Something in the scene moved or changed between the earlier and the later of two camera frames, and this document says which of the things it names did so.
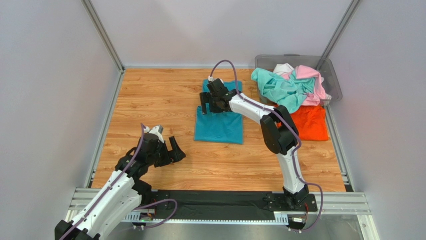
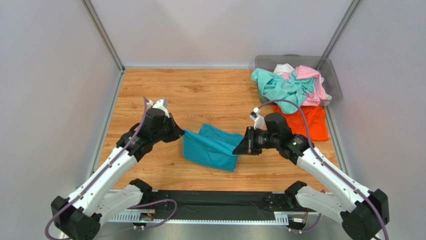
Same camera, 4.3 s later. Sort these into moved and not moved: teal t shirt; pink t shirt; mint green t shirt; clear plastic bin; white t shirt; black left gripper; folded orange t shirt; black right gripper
Moved: black left gripper; black right gripper; teal t shirt
Not moved: white t shirt; folded orange t shirt; clear plastic bin; pink t shirt; mint green t shirt
